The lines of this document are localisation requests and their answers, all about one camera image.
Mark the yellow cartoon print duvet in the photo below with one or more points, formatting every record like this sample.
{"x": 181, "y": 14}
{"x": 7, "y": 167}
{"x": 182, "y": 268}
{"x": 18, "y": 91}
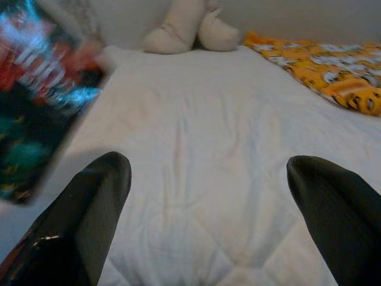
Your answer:
{"x": 333, "y": 68}

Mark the white plush toy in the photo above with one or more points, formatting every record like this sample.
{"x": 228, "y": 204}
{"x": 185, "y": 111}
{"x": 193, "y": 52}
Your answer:
{"x": 184, "y": 32}

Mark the white quilted bed cover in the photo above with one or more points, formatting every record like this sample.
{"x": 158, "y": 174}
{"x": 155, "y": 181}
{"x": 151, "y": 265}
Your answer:
{"x": 208, "y": 149}

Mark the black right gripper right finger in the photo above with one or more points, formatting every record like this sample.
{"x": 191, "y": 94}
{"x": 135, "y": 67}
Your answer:
{"x": 342, "y": 220}

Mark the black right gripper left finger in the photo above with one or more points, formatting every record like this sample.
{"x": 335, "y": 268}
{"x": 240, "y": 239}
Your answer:
{"x": 80, "y": 226}

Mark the black colourful printed book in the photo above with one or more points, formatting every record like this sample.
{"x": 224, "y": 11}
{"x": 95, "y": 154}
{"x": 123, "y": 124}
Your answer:
{"x": 38, "y": 98}

